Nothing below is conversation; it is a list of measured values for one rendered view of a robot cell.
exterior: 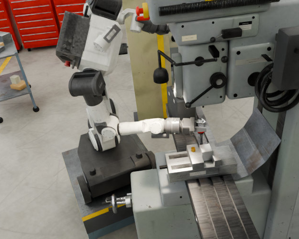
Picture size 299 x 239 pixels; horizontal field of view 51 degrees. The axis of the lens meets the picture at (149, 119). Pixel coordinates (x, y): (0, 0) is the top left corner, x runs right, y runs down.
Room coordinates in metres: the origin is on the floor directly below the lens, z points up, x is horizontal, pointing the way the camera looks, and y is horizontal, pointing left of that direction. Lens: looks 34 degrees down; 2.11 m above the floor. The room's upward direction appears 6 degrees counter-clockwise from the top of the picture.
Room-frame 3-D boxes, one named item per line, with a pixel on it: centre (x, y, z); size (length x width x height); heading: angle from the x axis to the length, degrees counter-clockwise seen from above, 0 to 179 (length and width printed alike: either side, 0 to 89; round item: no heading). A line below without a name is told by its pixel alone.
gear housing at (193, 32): (1.32, -0.31, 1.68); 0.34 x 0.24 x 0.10; 92
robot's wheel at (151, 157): (1.76, 0.02, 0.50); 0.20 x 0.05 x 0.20; 20
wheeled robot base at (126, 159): (1.90, 0.35, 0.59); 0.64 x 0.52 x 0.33; 20
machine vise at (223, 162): (1.21, -0.24, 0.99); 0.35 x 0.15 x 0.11; 92
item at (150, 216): (1.32, -0.24, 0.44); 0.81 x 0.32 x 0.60; 92
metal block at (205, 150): (1.21, -0.27, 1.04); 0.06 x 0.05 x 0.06; 2
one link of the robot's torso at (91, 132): (1.93, 0.36, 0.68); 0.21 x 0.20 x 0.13; 20
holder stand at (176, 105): (1.71, -0.21, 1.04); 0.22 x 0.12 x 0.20; 11
